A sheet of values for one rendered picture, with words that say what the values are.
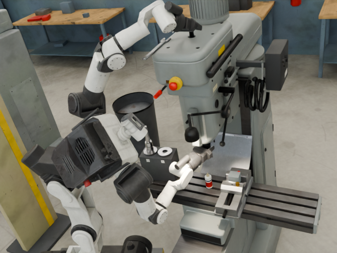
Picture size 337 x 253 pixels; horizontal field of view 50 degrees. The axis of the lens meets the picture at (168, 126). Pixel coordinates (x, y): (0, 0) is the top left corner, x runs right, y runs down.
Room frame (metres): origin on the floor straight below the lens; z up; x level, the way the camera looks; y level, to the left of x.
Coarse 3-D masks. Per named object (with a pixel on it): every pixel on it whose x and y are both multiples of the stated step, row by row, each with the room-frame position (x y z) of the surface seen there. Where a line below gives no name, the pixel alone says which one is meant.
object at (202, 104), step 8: (184, 96) 1.61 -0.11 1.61; (192, 96) 1.59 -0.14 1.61; (216, 96) 1.60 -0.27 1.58; (184, 104) 1.61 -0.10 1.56; (192, 104) 1.59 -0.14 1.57; (200, 104) 1.56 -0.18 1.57; (208, 104) 1.56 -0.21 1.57; (216, 104) 1.57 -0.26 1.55; (184, 112) 1.62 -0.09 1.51; (200, 112) 1.57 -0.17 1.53; (184, 120) 1.63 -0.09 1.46; (200, 120) 1.57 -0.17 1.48; (208, 120) 1.56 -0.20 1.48; (216, 120) 1.57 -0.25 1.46; (224, 120) 1.66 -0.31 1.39; (184, 128) 1.65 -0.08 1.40; (200, 128) 1.57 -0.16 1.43; (208, 128) 1.56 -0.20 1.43; (216, 128) 1.57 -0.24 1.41; (208, 136) 1.56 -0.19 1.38; (216, 136) 1.58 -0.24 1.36
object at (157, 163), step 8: (144, 152) 1.89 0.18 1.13; (152, 152) 1.87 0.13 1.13; (160, 152) 1.85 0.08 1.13; (168, 152) 1.84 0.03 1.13; (176, 152) 1.86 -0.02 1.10; (144, 160) 1.85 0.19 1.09; (152, 160) 1.83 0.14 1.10; (160, 160) 1.81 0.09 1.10; (168, 160) 1.78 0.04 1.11; (176, 160) 1.84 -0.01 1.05; (144, 168) 1.86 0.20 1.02; (152, 168) 1.83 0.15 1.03; (160, 168) 1.81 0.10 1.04; (168, 168) 1.79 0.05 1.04; (152, 176) 1.84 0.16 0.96; (160, 176) 1.82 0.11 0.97; (168, 176) 1.79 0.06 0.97; (176, 176) 1.80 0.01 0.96
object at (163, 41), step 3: (162, 39) 1.68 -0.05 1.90; (168, 39) 1.66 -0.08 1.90; (162, 42) 1.64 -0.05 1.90; (159, 45) 1.60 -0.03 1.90; (153, 48) 1.58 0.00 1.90; (156, 48) 1.57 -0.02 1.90; (150, 51) 1.55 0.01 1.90; (153, 51) 1.54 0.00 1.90; (147, 54) 1.52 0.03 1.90; (150, 54) 1.52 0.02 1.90; (144, 57) 1.49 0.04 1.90; (147, 57) 1.49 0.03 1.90
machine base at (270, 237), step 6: (270, 228) 1.88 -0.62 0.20; (276, 228) 1.91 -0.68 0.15; (258, 234) 1.84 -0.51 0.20; (264, 234) 1.83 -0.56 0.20; (270, 234) 1.82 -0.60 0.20; (276, 234) 1.87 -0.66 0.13; (252, 240) 1.80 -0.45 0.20; (258, 240) 1.79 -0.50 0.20; (264, 240) 1.78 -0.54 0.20; (270, 240) 1.78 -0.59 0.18; (276, 240) 1.84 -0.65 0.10; (252, 246) 1.75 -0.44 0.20; (258, 246) 1.74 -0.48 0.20; (264, 246) 1.73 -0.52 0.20; (270, 246) 1.75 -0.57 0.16; (276, 246) 1.83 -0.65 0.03; (252, 252) 1.70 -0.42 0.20; (258, 252) 1.69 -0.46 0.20; (264, 252) 1.68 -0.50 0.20; (270, 252) 1.71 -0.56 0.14
